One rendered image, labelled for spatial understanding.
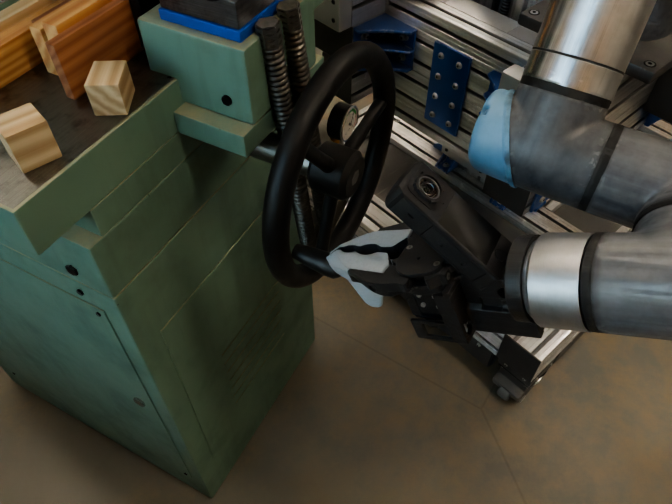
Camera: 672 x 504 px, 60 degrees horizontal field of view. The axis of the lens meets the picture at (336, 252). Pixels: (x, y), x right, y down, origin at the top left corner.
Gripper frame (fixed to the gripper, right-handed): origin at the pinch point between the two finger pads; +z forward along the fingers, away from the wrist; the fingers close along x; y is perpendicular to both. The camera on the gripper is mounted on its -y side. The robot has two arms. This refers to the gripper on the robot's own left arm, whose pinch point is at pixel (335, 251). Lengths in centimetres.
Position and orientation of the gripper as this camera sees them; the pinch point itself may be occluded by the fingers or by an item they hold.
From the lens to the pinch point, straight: 58.7
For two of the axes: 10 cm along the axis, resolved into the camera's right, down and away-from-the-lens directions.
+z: -7.7, -0.3, 6.4
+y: 4.0, 7.7, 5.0
